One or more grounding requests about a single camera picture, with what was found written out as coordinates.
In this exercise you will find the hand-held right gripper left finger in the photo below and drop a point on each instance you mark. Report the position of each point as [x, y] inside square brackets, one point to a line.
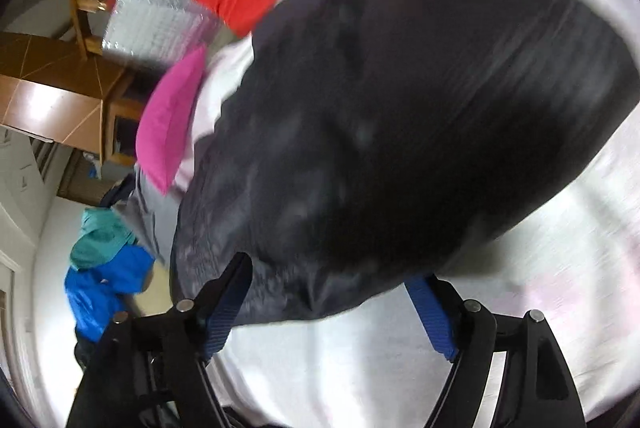
[227, 303]

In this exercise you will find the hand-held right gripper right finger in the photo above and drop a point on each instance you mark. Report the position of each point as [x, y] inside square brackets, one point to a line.
[432, 318]

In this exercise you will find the black quilted jacket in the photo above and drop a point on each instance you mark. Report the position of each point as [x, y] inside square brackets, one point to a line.
[400, 132]

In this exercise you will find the white textured blanket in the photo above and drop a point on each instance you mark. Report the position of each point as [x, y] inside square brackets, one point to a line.
[550, 308]

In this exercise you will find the grey suit jacket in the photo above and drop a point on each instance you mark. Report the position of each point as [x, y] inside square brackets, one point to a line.
[150, 213]

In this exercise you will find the blue jacket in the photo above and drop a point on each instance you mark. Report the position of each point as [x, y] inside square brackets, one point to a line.
[105, 293]

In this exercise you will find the teal cloth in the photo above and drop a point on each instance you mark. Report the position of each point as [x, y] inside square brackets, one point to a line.
[100, 238]

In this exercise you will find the pink pillow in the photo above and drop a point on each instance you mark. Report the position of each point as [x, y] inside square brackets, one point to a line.
[172, 122]

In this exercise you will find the brown wooden cabinet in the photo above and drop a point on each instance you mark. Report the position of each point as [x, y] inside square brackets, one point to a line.
[65, 92]

